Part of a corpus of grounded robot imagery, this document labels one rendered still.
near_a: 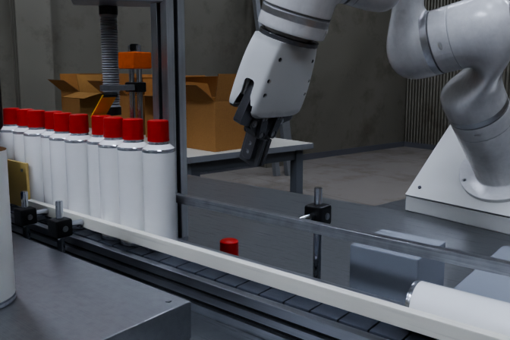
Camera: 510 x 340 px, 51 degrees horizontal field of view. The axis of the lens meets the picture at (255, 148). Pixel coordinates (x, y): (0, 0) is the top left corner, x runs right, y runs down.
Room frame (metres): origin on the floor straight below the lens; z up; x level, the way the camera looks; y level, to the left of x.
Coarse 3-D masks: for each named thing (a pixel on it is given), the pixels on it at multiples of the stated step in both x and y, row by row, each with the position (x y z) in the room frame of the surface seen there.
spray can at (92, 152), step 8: (96, 120) 0.92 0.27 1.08; (96, 128) 0.92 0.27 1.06; (96, 136) 0.92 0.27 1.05; (88, 144) 0.92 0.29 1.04; (96, 144) 0.91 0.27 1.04; (88, 152) 0.92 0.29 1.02; (96, 152) 0.91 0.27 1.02; (88, 160) 0.92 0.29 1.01; (96, 160) 0.91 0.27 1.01; (88, 168) 0.93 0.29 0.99; (96, 168) 0.91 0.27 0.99; (88, 176) 0.93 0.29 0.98; (96, 176) 0.91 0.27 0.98; (96, 184) 0.91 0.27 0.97; (96, 192) 0.91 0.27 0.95; (96, 200) 0.91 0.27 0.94; (96, 208) 0.91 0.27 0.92; (96, 216) 0.91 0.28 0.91; (96, 232) 0.91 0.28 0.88
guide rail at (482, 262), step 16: (208, 208) 0.81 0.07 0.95; (224, 208) 0.79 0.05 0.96; (240, 208) 0.77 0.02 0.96; (288, 224) 0.71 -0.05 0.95; (304, 224) 0.70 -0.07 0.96; (320, 224) 0.68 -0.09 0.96; (352, 240) 0.65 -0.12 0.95; (368, 240) 0.64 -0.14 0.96; (384, 240) 0.62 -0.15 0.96; (400, 240) 0.62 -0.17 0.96; (432, 256) 0.59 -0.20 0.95; (448, 256) 0.58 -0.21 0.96; (464, 256) 0.56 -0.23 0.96; (480, 256) 0.56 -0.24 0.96; (496, 272) 0.54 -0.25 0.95
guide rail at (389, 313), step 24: (72, 216) 0.92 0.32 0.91; (144, 240) 0.79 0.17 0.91; (168, 240) 0.76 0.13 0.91; (216, 264) 0.70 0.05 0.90; (240, 264) 0.67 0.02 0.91; (288, 288) 0.62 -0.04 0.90; (312, 288) 0.60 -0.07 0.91; (336, 288) 0.58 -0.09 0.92; (360, 312) 0.56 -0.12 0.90; (384, 312) 0.54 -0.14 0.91; (408, 312) 0.52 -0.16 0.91; (432, 336) 0.51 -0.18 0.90; (456, 336) 0.49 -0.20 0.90; (480, 336) 0.48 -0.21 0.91; (504, 336) 0.47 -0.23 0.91
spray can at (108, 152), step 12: (108, 120) 0.88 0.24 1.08; (120, 120) 0.89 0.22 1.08; (108, 132) 0.88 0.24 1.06; (120, 132) 0.89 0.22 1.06; (108, 144) 0.87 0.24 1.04; (108, 156) 0.87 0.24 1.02; (108, 168) 0.87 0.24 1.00; (108, 180) 0.87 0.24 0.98; (108, 192) 0.87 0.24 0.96; (108, 204) 0.87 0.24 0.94; (108, 216) 0.87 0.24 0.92
